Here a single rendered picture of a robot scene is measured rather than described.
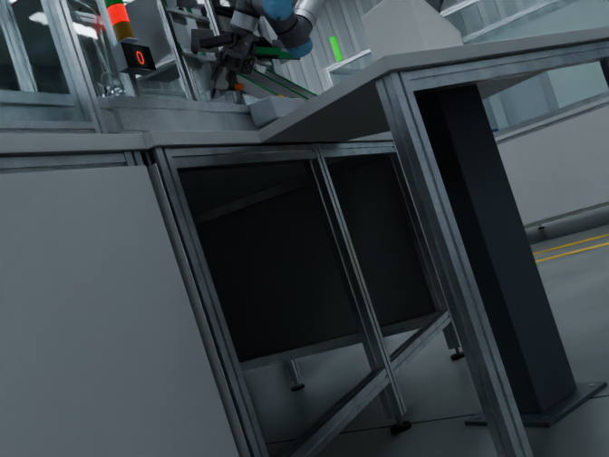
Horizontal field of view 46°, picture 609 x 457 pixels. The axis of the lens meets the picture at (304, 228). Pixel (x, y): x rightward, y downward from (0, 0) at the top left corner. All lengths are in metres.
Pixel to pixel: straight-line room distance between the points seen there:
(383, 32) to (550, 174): 4.07
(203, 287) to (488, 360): 0.55
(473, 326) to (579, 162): 4.47
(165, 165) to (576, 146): 4.69
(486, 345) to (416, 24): 0.81
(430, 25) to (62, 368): 1.20
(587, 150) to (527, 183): 0.51
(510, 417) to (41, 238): 0.90
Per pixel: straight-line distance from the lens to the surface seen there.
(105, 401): 1.13
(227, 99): 2.13
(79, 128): 1.29
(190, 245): 1.36
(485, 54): 1.59
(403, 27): 1.85
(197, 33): 2.50
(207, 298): 1.36
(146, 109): 1.53
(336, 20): 11.77
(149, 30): 3.64
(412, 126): 1.39
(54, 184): 1.17
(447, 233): 1.38
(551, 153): 5.84
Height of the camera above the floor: 0.57
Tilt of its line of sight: 1 degrees up
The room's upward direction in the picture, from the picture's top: 18 degrees counter-clockwise
